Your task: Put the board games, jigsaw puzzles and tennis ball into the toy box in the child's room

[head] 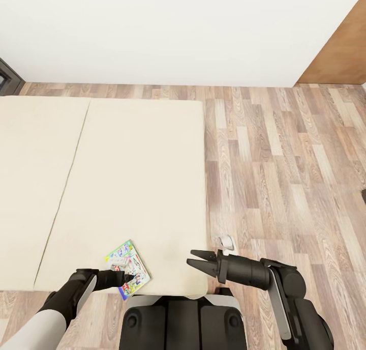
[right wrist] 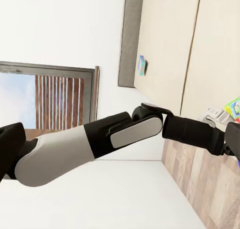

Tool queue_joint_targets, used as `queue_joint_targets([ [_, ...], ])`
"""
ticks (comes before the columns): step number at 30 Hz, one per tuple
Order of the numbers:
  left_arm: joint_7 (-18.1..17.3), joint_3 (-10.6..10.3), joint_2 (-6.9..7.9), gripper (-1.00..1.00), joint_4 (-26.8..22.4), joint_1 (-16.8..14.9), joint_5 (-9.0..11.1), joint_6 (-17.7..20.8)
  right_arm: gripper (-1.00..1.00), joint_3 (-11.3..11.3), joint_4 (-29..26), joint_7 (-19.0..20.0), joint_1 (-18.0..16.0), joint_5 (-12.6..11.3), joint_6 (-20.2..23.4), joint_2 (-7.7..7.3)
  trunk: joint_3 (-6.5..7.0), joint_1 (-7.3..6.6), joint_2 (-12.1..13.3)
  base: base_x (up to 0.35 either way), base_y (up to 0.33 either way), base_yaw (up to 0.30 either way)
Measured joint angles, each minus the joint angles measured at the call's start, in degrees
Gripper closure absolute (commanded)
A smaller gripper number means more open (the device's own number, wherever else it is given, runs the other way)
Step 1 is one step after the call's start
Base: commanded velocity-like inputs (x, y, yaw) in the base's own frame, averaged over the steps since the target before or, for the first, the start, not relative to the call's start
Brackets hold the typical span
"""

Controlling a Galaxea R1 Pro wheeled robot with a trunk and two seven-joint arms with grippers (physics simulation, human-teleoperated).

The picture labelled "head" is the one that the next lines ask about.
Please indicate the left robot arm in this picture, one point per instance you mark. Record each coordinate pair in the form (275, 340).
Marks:
(46, 328)

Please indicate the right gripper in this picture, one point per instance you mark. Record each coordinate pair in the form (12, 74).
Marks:
(232, 268)

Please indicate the sliding door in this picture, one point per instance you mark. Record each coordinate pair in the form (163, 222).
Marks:
(342, 59)

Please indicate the bed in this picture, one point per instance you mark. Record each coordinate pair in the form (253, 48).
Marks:
(81, 176)

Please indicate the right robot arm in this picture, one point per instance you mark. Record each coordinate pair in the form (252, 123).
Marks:
(300, 326)

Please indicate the board game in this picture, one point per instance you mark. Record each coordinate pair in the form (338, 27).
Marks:
(136, 268)

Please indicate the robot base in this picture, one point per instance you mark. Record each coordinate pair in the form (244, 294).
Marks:
(212, 322)

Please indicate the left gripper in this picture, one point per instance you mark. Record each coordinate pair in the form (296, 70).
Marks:
(116, 278)

